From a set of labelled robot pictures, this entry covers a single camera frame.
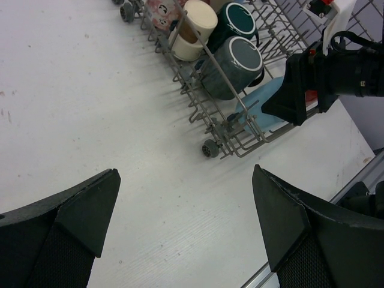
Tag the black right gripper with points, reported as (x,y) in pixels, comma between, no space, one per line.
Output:
(341,72)

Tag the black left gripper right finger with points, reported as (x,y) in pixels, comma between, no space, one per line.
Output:
(315,234)

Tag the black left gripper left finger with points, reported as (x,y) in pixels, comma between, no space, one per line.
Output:
(53,242)

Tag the red mug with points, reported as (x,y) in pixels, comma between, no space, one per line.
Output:
(310,97)

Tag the light blue mug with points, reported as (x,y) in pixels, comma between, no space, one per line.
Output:
(255,100)

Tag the grey mug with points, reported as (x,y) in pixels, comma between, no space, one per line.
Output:
(241,62)

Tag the dark teal mug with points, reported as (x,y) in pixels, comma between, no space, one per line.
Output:
(233,20)

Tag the cream small cup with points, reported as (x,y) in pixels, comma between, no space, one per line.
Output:
(195,31)

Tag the pink patterned mug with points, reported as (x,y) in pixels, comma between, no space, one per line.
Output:
(162,13)

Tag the grey wire dish rack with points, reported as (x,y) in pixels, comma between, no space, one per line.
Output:
(284,30)

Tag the aluminium mounting rail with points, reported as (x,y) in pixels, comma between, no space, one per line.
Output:
(345,210)

